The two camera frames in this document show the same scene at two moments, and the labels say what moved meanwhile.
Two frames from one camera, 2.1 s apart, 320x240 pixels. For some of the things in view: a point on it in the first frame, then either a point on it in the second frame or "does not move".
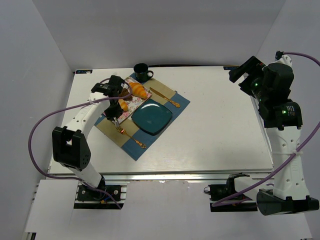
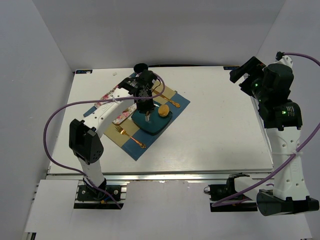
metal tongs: x=116 y=123 -> x=147 y=116
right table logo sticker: x=230 y=68 does not move
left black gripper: x=113 y=112 -> x=145 y=107
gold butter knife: x=176 y=104 does not move
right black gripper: x=244 y=71 does not move
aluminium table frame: x=173 y=125 does not move
